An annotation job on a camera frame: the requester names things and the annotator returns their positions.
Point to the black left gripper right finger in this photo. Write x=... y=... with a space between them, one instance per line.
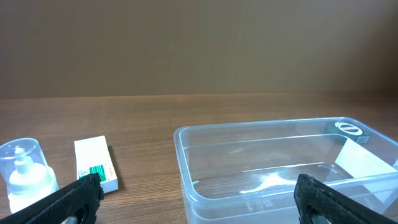
x=318 y=203

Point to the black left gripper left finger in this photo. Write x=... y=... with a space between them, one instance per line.
x=78 y=202

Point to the white green medicine box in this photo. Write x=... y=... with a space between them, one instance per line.
x=93 y=157

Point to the clear cap white spray bottle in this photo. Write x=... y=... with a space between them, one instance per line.
x=26 y=172

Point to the white blue medicine box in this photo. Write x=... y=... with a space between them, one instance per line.
x=359 y=162

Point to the dark green round-logo box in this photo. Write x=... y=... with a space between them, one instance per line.
x=349 y=130

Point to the clear plastic container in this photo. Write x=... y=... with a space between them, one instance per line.
x=247 y=172

